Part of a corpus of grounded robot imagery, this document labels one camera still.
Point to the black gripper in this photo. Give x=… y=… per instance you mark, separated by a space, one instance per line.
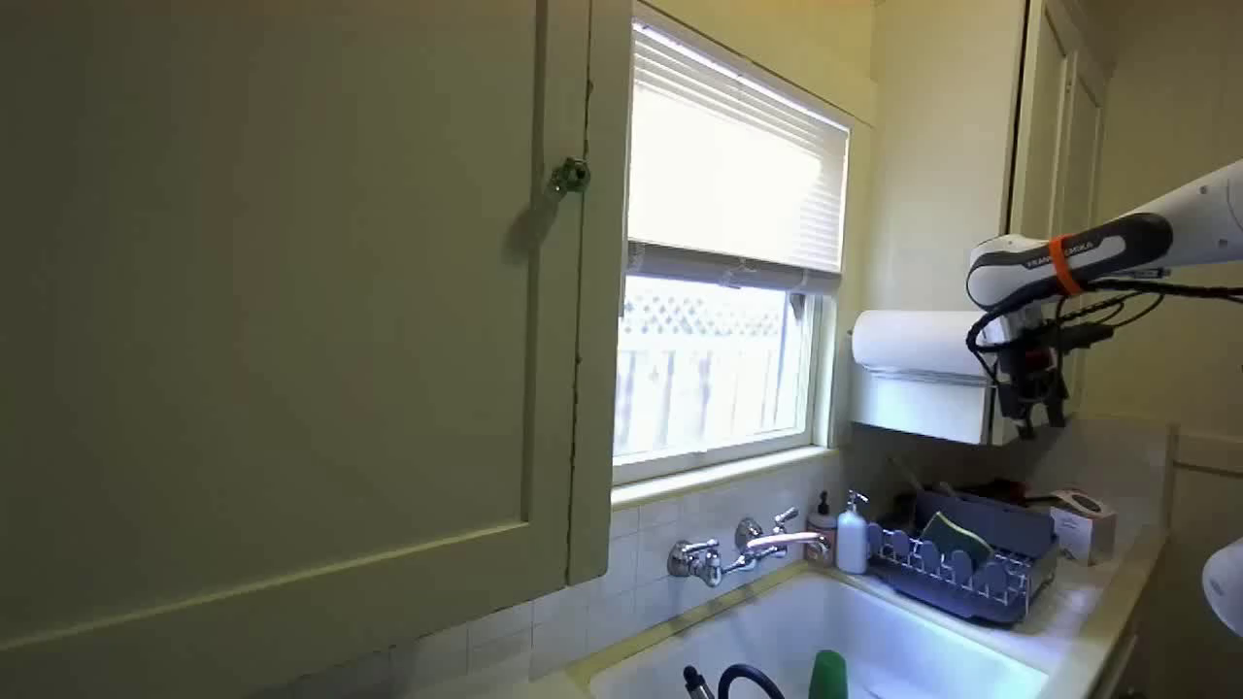
x=1029 y=362

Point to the white paper towel roll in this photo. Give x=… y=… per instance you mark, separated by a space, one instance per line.
x=915 y=345

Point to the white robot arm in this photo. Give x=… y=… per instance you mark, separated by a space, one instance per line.
x=1205 y=214

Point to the white box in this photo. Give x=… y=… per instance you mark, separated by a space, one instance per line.
x=1086 y=525

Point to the yellow green sponge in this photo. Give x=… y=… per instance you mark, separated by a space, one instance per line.
x=955 y=538

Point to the grey dish rack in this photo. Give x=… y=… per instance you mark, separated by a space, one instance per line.
x=955 y=585

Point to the white soap dispenser bottle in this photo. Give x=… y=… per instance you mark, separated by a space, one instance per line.
x=853 y=538

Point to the small dark bottle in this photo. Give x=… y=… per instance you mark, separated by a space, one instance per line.
x=821 y=525

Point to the white round object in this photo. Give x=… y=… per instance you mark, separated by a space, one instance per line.
x=1230 y=588

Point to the white framed window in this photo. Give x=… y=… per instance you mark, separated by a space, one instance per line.
x=703 y=375

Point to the green bottle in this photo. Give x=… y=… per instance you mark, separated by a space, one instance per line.
x=829 y=676

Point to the white window blind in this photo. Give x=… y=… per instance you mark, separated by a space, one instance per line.
x=731 y=168

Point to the metal cabinet latch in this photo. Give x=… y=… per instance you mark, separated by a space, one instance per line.
x=567 y=176

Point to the large cream cabinet door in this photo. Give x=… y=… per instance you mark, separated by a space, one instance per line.
x=285 y=324

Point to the cream panelled wall cabinet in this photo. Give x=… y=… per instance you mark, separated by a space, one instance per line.
x=1055 y=120

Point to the chrome wall faucet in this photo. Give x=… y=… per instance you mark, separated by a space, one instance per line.
x=743 y=543

